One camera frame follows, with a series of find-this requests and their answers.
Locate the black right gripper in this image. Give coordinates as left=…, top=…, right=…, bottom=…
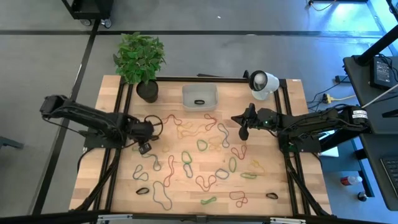
left=231, top=103, right=281, bottom=142

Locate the teal rubber band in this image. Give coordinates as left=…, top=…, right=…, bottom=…
left=141, top=152, right=162, bottom=172
left=132, top=164, right=149, bottom=182
left=216, top=123, right=231, bottom=149
left=152, top=180, right=173, bottom=212

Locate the red rubber band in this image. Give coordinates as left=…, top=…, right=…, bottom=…
left=229, top=190, right=249, bottom=209
left=163, top=154, right=176, bottom=189
left=160, top=114, right=183, bottom=126
left=230, top=144, right=248, bottom=161
left=195, top=174, right=218, bottom=192
left=203, top=113, right=218, bottom=132

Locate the blue rubber band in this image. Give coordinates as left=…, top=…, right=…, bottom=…
left=182, top=163, right=194, bottom=179
left=215, top=168, right=231, bottom=180

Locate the pale grey plastic bin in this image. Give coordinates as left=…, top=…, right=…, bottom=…
left=182, top=83, right=219, bottom=112

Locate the white cylindrical lamp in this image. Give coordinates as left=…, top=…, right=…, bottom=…
left=248, top=70, right=280, bottom=101

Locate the green plant in black pot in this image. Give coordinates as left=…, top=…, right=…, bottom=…
left=112, top=31, right=167, bottom=104

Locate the yellow power plug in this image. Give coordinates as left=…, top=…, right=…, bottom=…
left=322, top=93, right=357, bottom=105

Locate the white paper sheet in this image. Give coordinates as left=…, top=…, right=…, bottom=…
left=320, top=129, right=340, bottom=158

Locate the red and white bottle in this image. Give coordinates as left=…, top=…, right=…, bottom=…
left=340, top=175, right=364, bottom=187

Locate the black wheeled cart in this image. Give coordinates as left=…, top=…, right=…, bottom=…
left=61, top=0, right=114, bottom=29

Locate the grey furniture leg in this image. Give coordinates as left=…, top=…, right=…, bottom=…
left=0, top=136, right=25, bottom=150

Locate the dark grey desk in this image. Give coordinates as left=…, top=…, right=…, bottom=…
left=343, top=55, right=398, bottom=212

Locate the black power supply brick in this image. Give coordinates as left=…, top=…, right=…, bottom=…
left=369, top=55, right=398, bottom=91

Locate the black stand pole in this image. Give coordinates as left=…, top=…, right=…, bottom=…
left=354, top=24, right=398, bottom=67

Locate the black keyboard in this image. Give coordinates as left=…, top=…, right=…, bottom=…
left=379, top=156, right=398, bottom=200

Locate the yellow floor cable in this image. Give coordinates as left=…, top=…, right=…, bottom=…
left=307, top=0, right=338, bottom=12

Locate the white cable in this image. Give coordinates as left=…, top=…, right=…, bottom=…
left=361, top=83, right=398, bottom=109

